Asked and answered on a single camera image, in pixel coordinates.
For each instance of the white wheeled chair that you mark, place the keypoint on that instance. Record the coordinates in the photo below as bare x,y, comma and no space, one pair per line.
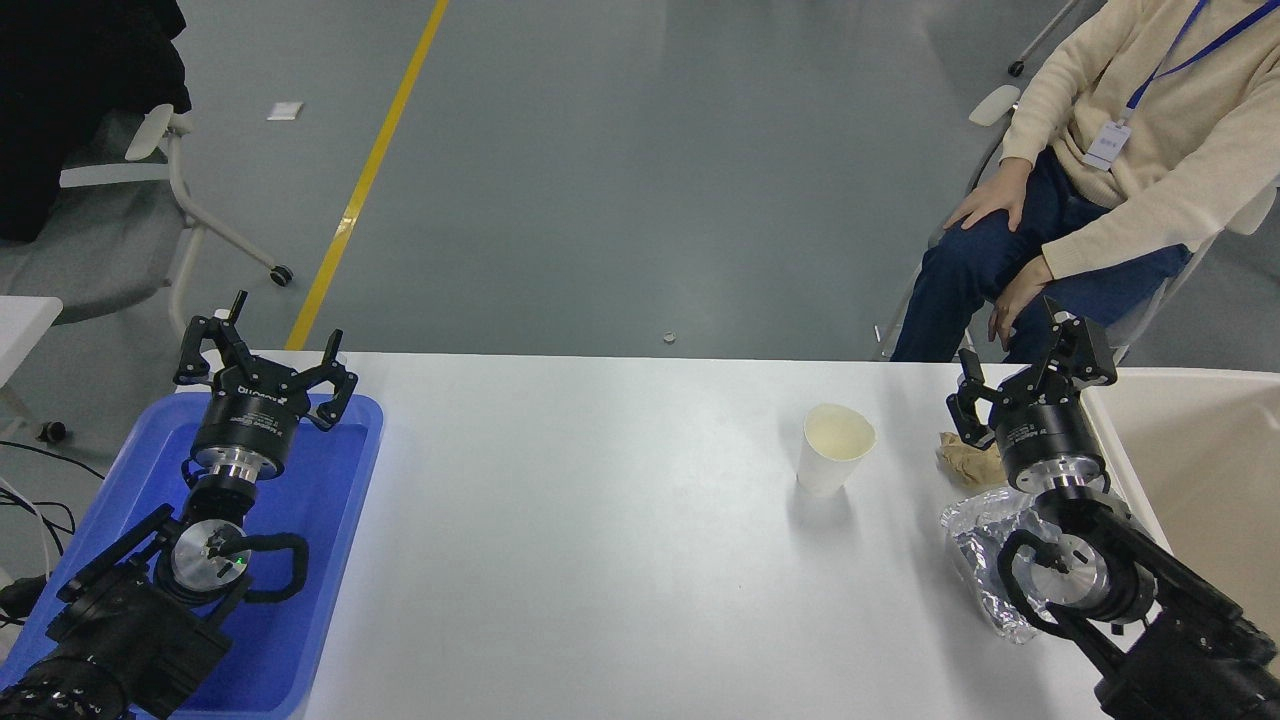
995,105

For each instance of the person's left hand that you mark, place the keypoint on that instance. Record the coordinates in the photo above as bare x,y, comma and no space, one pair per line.
1020,295

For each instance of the large pale bin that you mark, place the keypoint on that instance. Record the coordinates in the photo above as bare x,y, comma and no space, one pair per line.
1200,450

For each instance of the person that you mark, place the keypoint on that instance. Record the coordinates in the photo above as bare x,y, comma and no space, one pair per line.
1100,60

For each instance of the white chair leg with caster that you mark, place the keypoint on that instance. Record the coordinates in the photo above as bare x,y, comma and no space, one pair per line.
1040,40

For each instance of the white chair with grey seat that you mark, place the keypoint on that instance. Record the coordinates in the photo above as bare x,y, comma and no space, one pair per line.
100,250

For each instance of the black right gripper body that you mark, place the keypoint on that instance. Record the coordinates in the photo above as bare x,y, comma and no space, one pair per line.
1045,430

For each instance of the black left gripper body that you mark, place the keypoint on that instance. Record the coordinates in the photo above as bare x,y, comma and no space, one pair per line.
248,420

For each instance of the white paper scrap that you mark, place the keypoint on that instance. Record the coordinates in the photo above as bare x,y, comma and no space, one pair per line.
285,111

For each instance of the crumpled silver foil tray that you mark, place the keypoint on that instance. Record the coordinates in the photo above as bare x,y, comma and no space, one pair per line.
975,540

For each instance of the blue plastic tray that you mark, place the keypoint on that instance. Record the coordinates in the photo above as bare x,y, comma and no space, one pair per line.
320,480

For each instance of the black jacket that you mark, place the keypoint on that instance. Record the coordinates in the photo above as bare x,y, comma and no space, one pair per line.
70,80

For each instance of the crumpled tan paper ball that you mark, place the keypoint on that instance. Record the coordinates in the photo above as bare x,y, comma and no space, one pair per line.
965,460

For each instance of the black caster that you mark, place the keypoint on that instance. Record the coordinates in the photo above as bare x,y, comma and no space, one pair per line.
51,432

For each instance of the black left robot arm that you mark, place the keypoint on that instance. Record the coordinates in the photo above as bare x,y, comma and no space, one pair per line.
130,630

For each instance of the white paper cup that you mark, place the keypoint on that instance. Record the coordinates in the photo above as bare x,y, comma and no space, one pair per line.
835,440

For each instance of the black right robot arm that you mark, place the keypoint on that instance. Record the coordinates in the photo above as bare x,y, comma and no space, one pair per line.
1200,640

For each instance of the person's right hand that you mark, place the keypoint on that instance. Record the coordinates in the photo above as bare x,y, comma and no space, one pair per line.
995,195

